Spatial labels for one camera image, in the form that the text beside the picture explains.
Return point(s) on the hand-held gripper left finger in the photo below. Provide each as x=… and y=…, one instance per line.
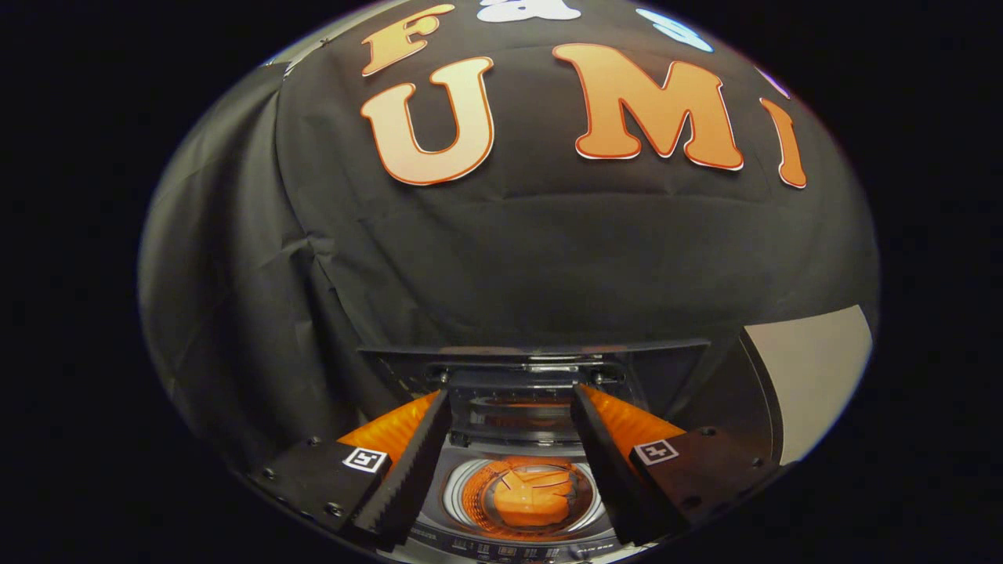
x=407, y=478

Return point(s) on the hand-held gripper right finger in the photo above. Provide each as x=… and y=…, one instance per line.
x=611, y=478

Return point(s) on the yellow polo shirt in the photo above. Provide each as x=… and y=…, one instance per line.
x=533, y=501

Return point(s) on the black backdrop cloth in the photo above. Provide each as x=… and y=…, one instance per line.
x=509, y=258

